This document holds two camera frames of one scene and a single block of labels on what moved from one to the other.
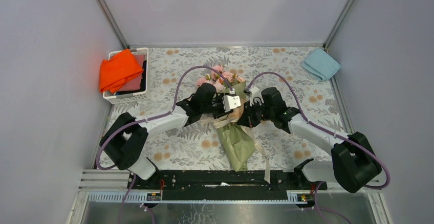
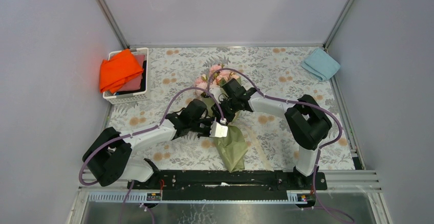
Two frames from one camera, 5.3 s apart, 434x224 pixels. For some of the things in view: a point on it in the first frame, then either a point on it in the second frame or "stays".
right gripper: (246, 118) to (218, 108)
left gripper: (219, 98) to (210, 121)
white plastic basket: (124, 97) stays
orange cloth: (113, 72) stays
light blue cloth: (321, 65) stays
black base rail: (224, 184) stays
